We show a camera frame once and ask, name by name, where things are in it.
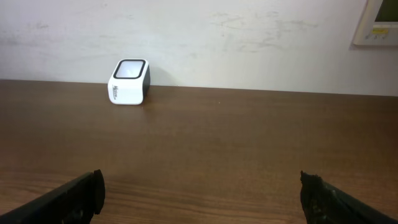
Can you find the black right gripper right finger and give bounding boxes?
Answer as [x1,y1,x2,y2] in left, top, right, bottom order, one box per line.
[300,171,397,224]

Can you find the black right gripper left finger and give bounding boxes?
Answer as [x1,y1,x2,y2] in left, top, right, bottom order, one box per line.
[1,169,105,224]

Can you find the white barcode scanner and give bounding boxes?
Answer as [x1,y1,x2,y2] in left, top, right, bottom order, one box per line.
[107,58,151,105]

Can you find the beige wall control panel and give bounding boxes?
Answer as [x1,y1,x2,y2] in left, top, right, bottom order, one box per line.
[353,0,397,47]

